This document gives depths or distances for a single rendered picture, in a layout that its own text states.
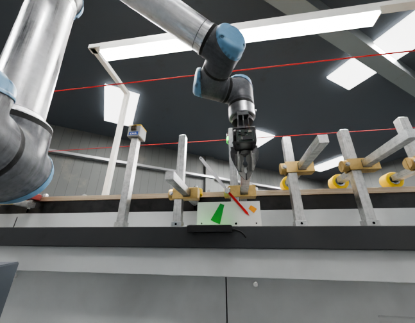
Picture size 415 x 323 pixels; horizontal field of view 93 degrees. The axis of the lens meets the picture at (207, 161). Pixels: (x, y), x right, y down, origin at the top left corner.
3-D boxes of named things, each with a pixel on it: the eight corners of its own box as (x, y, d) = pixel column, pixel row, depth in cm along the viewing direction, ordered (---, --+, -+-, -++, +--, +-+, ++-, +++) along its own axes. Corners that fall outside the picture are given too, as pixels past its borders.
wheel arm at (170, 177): (173, 181, 65) (174, 169, 66) (163, 182, 65) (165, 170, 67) (198, 206, 104) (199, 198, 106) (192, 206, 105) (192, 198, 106)
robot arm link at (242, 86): (221, 87, 77) (244, 93, 80) (222, 113, 72) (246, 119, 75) (232, 68, 69) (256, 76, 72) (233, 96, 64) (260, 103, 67)
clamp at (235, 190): (256, 196, 82) (255, 184, 84) (224, 197, 84) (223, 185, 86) (255, 198, 87) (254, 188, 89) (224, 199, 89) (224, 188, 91)
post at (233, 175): (240, 228, 79) (235, 126, 98) (231, 228, 79) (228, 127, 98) (240, 229, 82) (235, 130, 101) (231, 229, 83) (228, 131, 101)
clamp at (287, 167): (315, 170, 82) (313, 159, 84) (282, 172, 84) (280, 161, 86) (311, 175, 88) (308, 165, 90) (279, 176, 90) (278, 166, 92)
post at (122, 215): (122, 227, 86) (138, 136, 104) (112, 227, 86) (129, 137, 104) (127, 227, 90) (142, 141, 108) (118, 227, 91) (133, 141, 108)
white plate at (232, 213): (262, 226, 77) (259, 200, 81) (196, 226, 81) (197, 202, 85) (262, 226, 78) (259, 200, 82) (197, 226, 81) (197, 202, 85)
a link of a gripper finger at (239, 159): (235, 175, 56) (234, 147, 60) (236, 181, 62) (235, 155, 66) (246, 174, 56) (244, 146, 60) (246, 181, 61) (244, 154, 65)
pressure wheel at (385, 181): (394, 168, 100) (381, 177, 99) (408, 181, 97) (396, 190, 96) (385, 172, 105) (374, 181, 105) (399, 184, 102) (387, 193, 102)
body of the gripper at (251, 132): (231, 144, 59) (230, 111, 64) (233, 156, 66) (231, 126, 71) (258, 142, 58) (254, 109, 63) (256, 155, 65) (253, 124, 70)
